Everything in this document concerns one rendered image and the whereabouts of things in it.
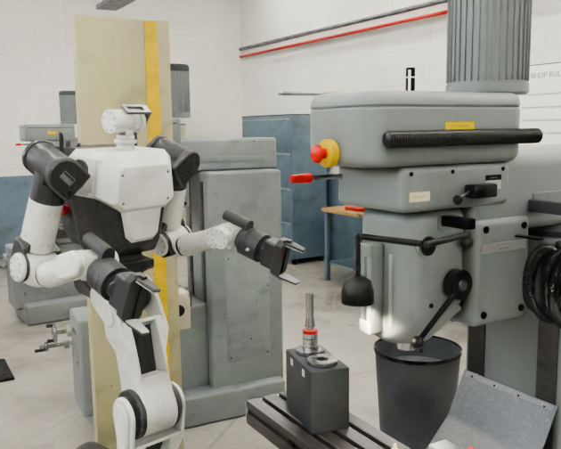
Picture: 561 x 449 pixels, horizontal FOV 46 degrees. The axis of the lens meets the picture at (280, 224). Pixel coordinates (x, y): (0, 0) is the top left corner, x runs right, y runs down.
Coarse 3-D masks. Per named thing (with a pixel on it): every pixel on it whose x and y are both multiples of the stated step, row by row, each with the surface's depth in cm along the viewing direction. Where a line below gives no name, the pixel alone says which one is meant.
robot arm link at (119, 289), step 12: (108, 264) 157; (120, 264) 159; (96, 276) 156; (108, 276) 155; (120, 276) 153; (132, 276) 151; (96, 288) 156; (108, 288) 155; (120, 288) 153; (132, 288) 151; (108, 300) 158; (120, 300) 152; (132, 300) 152; (144, 300) 155; (120, 312) 153; (132, 312) 155
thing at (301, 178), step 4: (292, 176) 153; (296, 176) 153; (300, 176) 153; (304, 176) 153; (308, 176) 154; (312, 176) 154; (316, 176) 156; (320, 176) 156; (324, 176) 157; (328, 176) 157; (332, 176) 158; (336, 176) 159; (340, 176) 159; (292, 180) 152; (296, 180) 153; (300, 180) 153; (304, 180) 154; (308, 180) 154; (312, 180) 155
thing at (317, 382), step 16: (288, 352) 208; (304, 352) 203; (320, 352) 203; (288, 368) 209; (304, 368) 195; (320, 368) 193; (336, 368) 192; (288, 384) 210; (304, 384) 195; (320, 384) 191; (336, 384) 193; (288, 400) 211; (304, 400) 196; (320, 400) 192; (336, 400) 193; (304, 416) 197; (320, 416) 192; (336, 416) 194; (320, 432) 193
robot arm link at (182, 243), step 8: (168, 232) 217; (176, 232) 218; (184, 232) 221; (200, 232) 211; (168, 240) 214; (176, 240) 217; (184, 240) 213; (192, 240) 211; (176, 248) 216; (184, 248) 213; (192, 248) 212; (200, 248) 210; (168, 256) 215; (176, 256) 218; (184, 256) 217
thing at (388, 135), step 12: (396, 132) 134; (408, 132) 136; (420, 132) 137; (432, 132) 138; (444, 132) 140; (456, 132) 142; (468, 132) 144; (480, 132) 145; (492, 132) 147; (504, 132) 149; (516, 132) 151; (528, 132) 153; (540, 132) 155; (384, 144) 135; (396, 144) 134; (408, 144) 135; (420, 144) 137; (432, 144) 139; (444, 144) 141; (456, 144) 143; (468, 144) 145; (480, 144) 147
